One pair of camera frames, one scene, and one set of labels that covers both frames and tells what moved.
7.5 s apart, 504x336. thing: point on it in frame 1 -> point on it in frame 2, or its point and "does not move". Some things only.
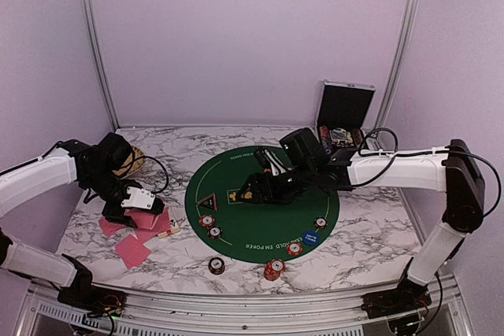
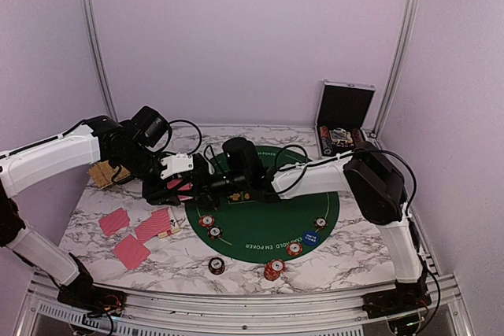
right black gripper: x=255 y=180 -> x=203 y=189
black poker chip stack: x=216 y=266 does not move
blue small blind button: x=311 y=238 does not move
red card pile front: x=132 y=252 does not move
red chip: x=207 y=220 does not move
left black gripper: x=117 y=216 -> x=158 y=193
